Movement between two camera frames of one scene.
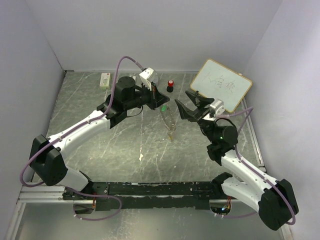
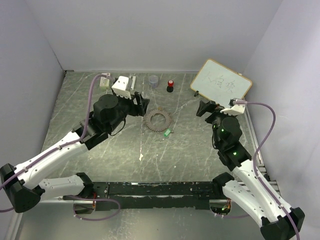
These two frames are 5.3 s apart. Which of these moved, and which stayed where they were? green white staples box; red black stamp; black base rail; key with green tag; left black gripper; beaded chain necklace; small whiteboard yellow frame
Moved: left black gripper; key with green tag; beaded chain necklace
Stayed: black base rail; small whiteboard yellow frame; red black stamp; green white staples box
